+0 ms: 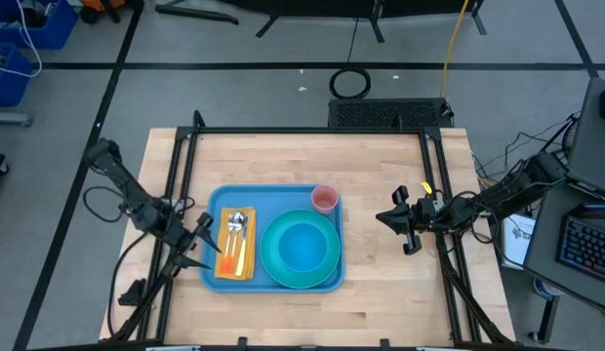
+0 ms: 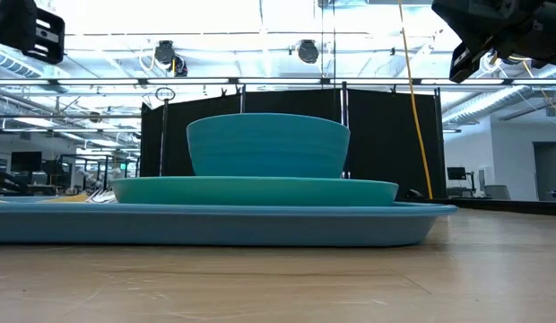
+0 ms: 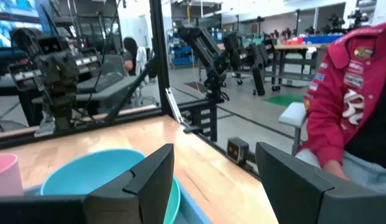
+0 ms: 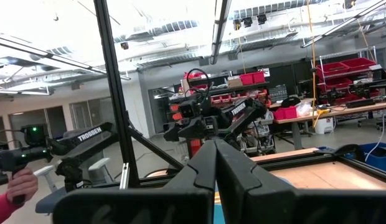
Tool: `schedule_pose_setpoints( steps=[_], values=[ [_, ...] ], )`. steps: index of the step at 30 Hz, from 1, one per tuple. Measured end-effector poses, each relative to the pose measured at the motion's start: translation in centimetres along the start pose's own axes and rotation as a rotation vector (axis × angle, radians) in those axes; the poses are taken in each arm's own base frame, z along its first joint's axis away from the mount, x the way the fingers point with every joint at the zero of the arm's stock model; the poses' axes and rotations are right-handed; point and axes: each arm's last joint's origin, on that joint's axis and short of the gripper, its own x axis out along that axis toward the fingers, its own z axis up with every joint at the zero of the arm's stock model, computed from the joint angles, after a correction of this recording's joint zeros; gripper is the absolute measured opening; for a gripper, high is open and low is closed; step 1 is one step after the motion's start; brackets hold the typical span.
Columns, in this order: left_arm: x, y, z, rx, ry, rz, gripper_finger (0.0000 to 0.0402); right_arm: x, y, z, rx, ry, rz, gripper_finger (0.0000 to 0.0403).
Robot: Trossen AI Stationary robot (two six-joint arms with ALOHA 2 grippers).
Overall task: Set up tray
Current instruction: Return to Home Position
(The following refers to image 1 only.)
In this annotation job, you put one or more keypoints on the yellow cloth napkin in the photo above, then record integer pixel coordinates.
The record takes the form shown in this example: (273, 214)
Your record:
(220, 229)

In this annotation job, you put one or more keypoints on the black perforated computer case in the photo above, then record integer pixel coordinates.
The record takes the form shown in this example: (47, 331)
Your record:
(380, 113)

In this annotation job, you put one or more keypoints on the black backlit keyboard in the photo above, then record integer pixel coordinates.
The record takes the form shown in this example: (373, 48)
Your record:
(590, 248)

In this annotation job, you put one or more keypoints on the black bracket block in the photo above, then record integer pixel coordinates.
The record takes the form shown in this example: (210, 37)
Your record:
(134, 292)

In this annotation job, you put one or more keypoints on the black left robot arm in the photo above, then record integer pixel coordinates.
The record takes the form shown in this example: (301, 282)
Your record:
(132, 195)

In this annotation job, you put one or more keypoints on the black aluminium rig frame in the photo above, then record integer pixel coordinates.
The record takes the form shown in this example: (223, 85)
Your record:
(307, 130)

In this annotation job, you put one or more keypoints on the blue plastic tray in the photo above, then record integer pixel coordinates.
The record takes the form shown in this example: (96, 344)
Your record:
(283, 195)

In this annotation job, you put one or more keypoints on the orange and black bag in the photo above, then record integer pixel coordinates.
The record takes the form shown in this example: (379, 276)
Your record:
(102, 4)

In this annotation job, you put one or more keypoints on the white printed box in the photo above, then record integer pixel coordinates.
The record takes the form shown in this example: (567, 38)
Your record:
(519, 244)

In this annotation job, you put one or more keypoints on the white and blue roll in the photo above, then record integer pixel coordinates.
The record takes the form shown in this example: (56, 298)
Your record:
(544, 288)

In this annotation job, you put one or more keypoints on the blue plastic bowl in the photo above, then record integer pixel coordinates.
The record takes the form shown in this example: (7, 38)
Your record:
(302, 247)

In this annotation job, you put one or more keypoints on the grey desk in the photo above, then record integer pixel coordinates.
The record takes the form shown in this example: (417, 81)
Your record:
(546, 229)
(592, 146)

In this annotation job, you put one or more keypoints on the dark glossy tablet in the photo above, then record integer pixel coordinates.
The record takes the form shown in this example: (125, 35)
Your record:
(595, 210)

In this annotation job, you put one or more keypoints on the black partition screen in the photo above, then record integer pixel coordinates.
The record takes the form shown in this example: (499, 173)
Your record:
(332, 6)

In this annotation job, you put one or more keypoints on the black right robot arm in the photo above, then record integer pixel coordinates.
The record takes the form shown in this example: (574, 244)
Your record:
(502, 195)

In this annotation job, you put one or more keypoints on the pink plastic cup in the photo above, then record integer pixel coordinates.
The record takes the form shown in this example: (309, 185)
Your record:
(325, 199)

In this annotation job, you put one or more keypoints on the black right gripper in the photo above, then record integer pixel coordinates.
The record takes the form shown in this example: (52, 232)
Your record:
(419, 214)

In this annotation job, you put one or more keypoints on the teal plastic plate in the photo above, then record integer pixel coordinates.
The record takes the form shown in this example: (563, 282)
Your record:
(300, 280)

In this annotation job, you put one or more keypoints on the grey metal rack foot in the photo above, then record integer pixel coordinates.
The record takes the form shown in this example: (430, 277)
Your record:
(10, 119)

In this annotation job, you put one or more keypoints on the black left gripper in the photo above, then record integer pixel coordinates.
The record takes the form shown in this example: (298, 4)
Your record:
(185, 239)

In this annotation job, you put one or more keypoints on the blue storage bin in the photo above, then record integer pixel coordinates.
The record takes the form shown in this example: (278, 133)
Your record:
(63, 29)
(12, 90)

